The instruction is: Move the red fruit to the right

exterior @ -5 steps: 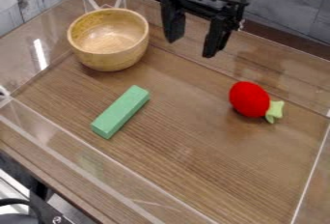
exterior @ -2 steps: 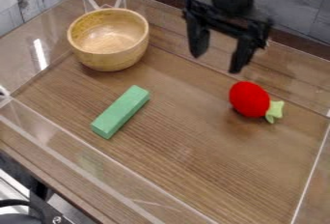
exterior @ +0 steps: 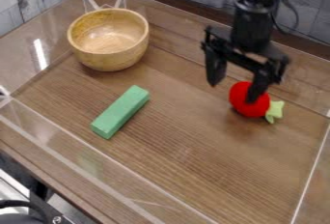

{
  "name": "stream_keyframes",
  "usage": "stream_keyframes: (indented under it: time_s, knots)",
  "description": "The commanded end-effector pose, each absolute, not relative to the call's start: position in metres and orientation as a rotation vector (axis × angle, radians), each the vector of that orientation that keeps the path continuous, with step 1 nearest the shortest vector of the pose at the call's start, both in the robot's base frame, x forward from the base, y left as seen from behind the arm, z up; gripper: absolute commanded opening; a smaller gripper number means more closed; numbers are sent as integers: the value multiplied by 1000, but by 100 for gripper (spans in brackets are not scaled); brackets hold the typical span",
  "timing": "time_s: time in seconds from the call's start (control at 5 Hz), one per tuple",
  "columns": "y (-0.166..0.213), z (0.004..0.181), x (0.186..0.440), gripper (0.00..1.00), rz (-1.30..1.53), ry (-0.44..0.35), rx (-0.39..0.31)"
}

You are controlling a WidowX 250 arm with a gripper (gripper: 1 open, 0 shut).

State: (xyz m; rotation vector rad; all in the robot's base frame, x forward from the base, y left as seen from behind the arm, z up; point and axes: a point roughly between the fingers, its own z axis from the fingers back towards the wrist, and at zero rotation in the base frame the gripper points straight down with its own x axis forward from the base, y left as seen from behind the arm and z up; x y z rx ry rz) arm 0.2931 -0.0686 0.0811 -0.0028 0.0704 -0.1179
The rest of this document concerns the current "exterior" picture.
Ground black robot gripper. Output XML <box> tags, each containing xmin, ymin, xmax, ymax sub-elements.
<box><xmin>202</xmin><ymin>25</ymin><xmax>290</xmax><ymax>103</ymax></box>

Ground red plush fruit green stem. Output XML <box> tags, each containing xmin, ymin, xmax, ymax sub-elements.
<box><xmin>228</xmin><ymin>81</ymin><xmax>285</xmax><ymax>124</ymax></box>

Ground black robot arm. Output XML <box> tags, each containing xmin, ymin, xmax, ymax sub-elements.
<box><xmin>202</xmin><ymin>0</ymin><xmax>299</xmax><ymax>103</ymax></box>

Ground clear acrylic tray walls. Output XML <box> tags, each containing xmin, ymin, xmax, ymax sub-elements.
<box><xmin>0</xmin><ymin>0</ymin><xmax>330</xmax><ymax>224</ymax></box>

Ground green rectangular block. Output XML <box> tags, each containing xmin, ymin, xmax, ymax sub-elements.
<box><xmin>91</xmin><ymin>85</ymin><xmax>150</xmax><ymax>139</ymax></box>

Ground wooden bowl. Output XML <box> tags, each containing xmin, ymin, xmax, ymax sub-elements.
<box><xmin>67</xmin><ymin>8</ymin><xmax>150</xmax><ymax>71</ymax></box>

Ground black metal bracket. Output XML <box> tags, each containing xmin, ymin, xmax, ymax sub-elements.
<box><xmin>28</xmin><ymin>191</ymin><xmax>65</xmax><ymax>224</ymax></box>

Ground black cable lower left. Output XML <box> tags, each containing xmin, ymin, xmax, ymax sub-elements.
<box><xmin>0</xmin><ymin>198</ymin><xmax>44</xmax><ymax>224</ymax></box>

